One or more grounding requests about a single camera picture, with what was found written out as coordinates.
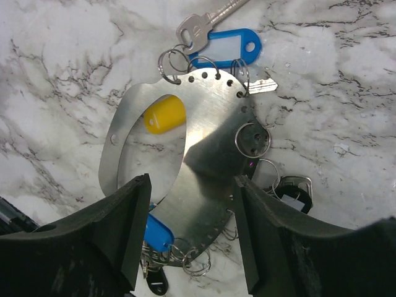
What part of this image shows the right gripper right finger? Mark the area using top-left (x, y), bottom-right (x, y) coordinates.
top-left (233, 176), bottom-right (395, 296)

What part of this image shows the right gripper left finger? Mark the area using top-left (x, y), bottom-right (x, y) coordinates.
top-left (1, 174), bottom-right (152, 296)

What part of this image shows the blue key tag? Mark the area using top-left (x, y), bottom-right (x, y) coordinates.
top-left (144, 214), bottom-right (174, 252)
top-left (189, 28), bottom-right (262, 69)

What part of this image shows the large grey metal keyring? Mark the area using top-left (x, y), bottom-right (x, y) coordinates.
top-left (98, 66), bottom-right (278, 273)

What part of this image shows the yellow key tag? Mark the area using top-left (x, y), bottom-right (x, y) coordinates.
top-left (144, 95), bottom-right (186, 134)

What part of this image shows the plain silver key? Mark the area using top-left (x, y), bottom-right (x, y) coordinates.
top-left (176, 0), bottom-right (249, 55)

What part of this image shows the black headed silver key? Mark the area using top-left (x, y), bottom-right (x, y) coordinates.
top-left (275, 175), bottom-right (313, 198)

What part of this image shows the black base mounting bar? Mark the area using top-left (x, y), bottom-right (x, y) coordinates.
top-left (0, 198), bottom-right (39, 235)

